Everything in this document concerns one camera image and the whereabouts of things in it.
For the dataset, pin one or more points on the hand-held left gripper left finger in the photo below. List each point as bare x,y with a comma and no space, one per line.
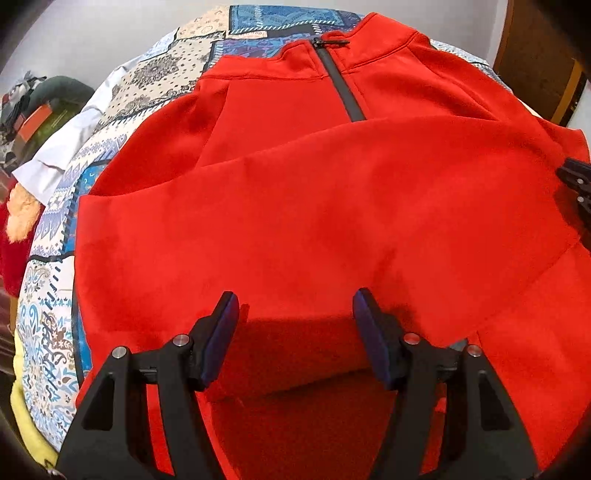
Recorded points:
220,332

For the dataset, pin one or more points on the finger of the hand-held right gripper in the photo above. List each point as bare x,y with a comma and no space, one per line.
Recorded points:
579,177

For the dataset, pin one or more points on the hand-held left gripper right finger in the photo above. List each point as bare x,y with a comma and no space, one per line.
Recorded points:
371,332

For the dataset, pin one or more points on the red zip jacket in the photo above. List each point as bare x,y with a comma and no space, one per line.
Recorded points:
323,207

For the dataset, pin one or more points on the wooden door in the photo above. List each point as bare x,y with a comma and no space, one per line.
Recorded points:
531,55

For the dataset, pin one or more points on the yellow blanket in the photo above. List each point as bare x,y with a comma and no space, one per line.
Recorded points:
27,434

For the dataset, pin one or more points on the red and orange plush toy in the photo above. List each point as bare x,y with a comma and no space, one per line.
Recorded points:
14,263

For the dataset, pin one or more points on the white cloth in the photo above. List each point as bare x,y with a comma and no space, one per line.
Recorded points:
60,147

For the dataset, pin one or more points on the patterned patchwork bedspread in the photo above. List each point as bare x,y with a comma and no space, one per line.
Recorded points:
152,78

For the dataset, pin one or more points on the orange box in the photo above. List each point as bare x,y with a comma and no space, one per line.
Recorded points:
32,122

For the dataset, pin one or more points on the dark green bag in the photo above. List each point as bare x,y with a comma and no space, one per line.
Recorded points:
64,92

